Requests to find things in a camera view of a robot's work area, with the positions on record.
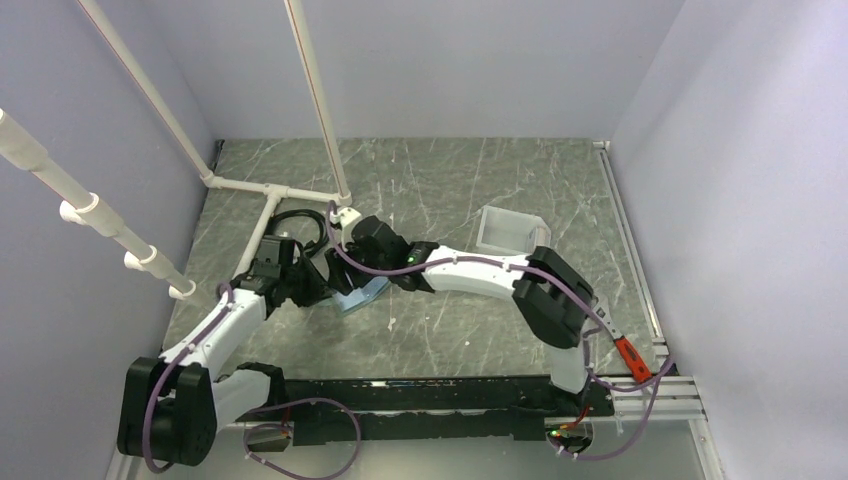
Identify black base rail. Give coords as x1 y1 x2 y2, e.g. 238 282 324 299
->
240 375 614 446

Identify coiled black cable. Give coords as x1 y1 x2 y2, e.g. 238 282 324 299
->
264 208 333 260

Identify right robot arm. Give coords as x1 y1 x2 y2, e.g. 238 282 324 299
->
327 202 595 415

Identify red handled adjustable wrench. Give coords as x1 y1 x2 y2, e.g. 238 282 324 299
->
593 295 652 383

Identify purple cable base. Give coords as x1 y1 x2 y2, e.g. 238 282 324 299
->
547 354 676 464
242 398 364 480

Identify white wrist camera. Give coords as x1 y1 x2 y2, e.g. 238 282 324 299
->
251 235 299 280
329 206 362 230

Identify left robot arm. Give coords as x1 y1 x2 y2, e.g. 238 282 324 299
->
117 258 329 473

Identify white pvc pipe frame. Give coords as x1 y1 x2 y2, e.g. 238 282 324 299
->
0 0 354 303

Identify aluminium rail right side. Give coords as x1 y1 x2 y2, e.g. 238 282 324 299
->
593 140 707 422

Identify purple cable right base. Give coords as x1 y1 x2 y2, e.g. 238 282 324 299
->
547 354 676 464

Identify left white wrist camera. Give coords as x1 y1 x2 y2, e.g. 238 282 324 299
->
251 235 299 280

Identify green card holder wallet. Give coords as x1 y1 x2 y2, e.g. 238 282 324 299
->
317 277 390 316

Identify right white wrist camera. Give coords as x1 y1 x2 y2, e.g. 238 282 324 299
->
329 206 362 230

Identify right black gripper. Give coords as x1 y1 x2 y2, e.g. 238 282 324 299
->
325 238 392 296

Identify clear plastic bin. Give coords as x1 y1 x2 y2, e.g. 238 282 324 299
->
476 205 551 255

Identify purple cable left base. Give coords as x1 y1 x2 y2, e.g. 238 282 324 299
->
242 398 364 480

